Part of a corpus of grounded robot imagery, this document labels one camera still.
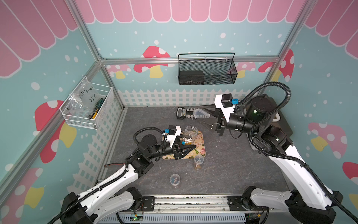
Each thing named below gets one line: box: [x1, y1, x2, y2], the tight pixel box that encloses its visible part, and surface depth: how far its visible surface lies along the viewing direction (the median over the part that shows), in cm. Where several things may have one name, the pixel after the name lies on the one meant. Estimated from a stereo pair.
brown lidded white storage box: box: [269, 97, 294, 136], surface depth 87 cm
